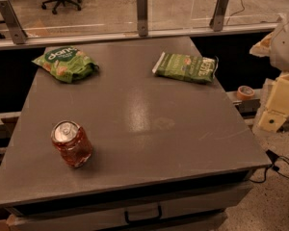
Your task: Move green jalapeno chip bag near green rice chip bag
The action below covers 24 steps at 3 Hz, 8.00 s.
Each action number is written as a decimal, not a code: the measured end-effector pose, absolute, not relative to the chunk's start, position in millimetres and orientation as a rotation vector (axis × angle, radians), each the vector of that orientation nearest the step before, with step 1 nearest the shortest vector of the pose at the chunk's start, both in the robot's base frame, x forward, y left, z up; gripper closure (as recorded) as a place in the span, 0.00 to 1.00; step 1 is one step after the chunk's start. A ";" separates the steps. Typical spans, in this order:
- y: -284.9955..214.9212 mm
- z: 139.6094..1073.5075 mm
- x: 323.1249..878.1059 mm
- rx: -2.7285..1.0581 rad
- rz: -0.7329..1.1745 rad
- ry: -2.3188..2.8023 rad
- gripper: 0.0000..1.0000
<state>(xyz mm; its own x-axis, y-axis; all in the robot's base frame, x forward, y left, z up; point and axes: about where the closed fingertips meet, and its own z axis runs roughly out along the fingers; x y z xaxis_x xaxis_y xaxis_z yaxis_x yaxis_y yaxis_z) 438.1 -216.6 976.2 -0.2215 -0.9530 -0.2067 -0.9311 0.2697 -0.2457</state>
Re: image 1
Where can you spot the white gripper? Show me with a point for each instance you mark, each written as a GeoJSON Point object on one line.
{"type": "Point", "coordinates": [287, 47]}

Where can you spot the green jalapeno chip bag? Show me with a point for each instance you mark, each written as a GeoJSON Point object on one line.
{"type": "Point", "coordinates": [182, 67]}

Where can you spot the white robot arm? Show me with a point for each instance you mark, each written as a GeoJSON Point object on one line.
{"type": "Point", "coordinates": [282, 27]}

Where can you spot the green rice chip bag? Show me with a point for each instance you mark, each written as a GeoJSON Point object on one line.
{"type": "Point", "coordinates": [67, 64]}

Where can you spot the roll of brown tape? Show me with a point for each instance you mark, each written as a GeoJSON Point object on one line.
{"type": "Point", "coordinates": [245, 93]}

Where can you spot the red soda can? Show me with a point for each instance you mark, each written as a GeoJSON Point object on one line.
{"type": "Point", "coordinates": [71, 140]}

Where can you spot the grey cabinet drawer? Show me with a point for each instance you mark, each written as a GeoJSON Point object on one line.
{"type": "Point", "coordinates": [198, 210]}

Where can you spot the right metal bracket post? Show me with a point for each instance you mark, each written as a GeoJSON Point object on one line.
{"type": "Point", "coordinates": [216, 23]}

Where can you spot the metal bracket post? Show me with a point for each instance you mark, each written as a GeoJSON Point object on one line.
{"type": "Point", "coordinates": [142, 24]}
{"type": "Point", "coordinates": [17, 33]}
{"type": "Point", "coordinates": [216, 23]}

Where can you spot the middle metal bracket post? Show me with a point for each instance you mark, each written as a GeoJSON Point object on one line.
{"type": "Point", "coordinates": [142, 24]}

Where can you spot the black drawer handle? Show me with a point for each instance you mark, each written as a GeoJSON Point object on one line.
{"type": "Point", "coordinates": [142, 214]}

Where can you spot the left metal bracket post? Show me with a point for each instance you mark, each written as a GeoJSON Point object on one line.
{"type": "Point", "coordinates": [17, 33]}

